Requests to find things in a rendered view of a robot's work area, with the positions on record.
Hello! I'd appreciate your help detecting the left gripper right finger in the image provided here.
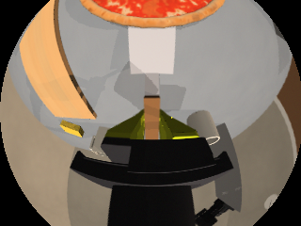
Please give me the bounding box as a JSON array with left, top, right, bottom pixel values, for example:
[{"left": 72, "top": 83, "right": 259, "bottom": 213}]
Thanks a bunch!
[{"left": 159, "top": 109, "right": 199, "bottom": 139}]

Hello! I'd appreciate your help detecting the grey square mug with handle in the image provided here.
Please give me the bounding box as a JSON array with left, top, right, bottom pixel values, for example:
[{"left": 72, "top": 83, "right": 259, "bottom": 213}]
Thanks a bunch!
[{"left": 89, "top": 126, "right": 110, "bottom": 156}]

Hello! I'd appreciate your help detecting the yellow sponge block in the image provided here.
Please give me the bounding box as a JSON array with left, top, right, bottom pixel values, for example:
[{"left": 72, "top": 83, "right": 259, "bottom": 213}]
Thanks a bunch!
[{"left": 60, "top": 120, "right": 84, "bottom": 137}]

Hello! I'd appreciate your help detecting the white spatula with wooden handle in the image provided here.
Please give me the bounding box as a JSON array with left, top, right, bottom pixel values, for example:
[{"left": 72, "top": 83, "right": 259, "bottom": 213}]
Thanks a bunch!
[{"left": 128, "top": 26, "right": 176, "bottom": 139}]

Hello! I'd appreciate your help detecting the margherita pizza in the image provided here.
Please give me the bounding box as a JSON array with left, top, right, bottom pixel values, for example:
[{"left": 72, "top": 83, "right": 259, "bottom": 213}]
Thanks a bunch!
[{"left": 80, "top": 0, "right": 225, "bottom": 28}]

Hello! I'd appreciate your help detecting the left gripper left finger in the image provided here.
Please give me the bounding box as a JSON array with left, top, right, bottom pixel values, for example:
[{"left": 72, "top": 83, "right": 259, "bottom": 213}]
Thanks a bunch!
[{"left": 104, "top": 109, "right": 145, "bottom": 139}]

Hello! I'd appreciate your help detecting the wooden cutting board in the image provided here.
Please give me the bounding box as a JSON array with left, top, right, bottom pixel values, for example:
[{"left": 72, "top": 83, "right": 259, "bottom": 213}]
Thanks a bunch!
[{"left": 20, "top": 0, "right": 97, "bottom": 120}]

